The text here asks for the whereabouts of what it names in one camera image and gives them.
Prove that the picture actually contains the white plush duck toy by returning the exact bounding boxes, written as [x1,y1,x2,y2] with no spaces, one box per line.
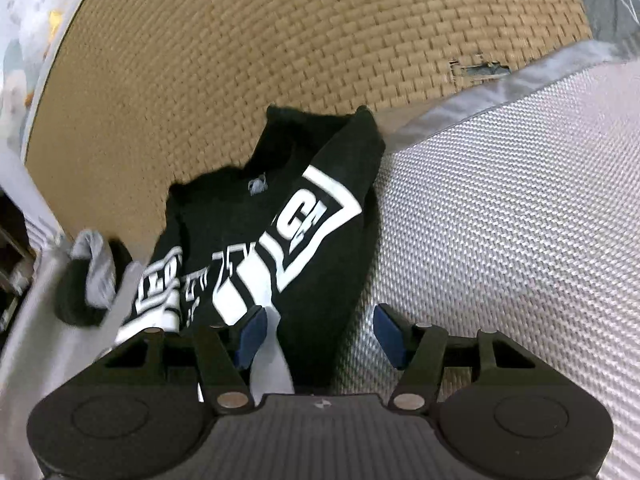
[0,0,96,111]

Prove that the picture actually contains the folded black grey garment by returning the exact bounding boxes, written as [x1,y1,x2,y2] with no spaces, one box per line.
[54,229,137,327]

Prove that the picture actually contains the black printed t-shirt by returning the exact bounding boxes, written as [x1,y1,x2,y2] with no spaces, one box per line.
[114,104,387,396]

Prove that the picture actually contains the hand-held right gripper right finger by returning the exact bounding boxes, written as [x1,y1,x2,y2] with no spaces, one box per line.
[372,304,536,413]

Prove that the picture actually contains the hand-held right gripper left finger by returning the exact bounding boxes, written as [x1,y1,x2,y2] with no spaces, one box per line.
[102,305,268,413]

